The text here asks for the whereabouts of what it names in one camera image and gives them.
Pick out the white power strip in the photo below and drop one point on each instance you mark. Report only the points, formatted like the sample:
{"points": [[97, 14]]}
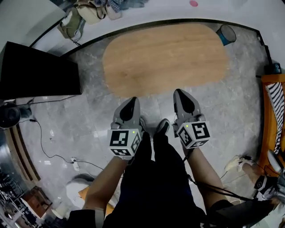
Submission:
{"points": [[75, 163]]}

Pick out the plaid cloth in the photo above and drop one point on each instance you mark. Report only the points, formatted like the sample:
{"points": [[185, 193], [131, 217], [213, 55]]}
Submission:
{"points": [[120, 6]]}

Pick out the person's black shirt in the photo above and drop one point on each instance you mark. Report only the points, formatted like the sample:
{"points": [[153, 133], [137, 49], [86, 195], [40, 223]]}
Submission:
{"points": [[84, 219]]}

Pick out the black monitor screen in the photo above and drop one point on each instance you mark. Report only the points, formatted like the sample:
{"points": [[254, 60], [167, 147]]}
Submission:
{"points": [[37, 73]]}

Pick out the green bag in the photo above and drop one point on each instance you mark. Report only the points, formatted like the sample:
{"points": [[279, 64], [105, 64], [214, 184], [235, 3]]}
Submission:
{"points": [[71, 24]]}

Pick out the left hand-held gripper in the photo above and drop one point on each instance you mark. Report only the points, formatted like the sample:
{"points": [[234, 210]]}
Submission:
{"points": [[120, 139]]}

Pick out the black round fan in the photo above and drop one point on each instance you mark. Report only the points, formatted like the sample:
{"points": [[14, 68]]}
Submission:
{"points": [[10, 115]]}

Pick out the person's legs in black trousers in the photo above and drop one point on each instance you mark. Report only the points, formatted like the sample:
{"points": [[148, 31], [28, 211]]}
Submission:
{"points": [[155, 182]]}

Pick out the orange armchair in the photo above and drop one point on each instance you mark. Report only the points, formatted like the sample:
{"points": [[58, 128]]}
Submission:
{"points": [[268, 124]]}

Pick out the person's left forearm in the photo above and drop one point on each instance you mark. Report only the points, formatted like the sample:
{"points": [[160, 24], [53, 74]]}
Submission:
{"points": [[104, 180]]}

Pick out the blue waste bin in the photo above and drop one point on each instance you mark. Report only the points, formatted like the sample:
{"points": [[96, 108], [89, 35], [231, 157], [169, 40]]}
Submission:
{"points": [[227, 34]]}

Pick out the beige bag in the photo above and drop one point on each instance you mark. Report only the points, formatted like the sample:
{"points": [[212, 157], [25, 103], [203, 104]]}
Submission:
{"points": [[91, 12]]}

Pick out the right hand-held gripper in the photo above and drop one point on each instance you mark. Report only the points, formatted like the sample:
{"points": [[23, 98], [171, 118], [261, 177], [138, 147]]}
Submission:
{"points": [[196, 133]]}

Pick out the person's left shoe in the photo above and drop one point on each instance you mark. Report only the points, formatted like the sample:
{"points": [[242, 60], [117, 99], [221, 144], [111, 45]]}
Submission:
{"points": [[142, 125]]}

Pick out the oval wooden table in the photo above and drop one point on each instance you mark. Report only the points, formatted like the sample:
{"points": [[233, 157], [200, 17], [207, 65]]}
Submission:
{"points": [[164, 60]]}

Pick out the white round stool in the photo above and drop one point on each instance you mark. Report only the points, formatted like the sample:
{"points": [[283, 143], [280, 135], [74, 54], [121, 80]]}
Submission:
{"points": [[74, 193]]}

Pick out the striped cushion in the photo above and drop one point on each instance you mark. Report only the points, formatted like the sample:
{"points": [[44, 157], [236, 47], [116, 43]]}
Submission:
{"points": [[278, 107]]}

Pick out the person's right shoe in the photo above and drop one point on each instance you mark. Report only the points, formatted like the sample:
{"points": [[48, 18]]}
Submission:
{"points": [[163, 125]]}

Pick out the person's right forearm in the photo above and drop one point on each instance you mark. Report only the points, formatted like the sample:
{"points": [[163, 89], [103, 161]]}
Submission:
{"points": [[204, 171]]}

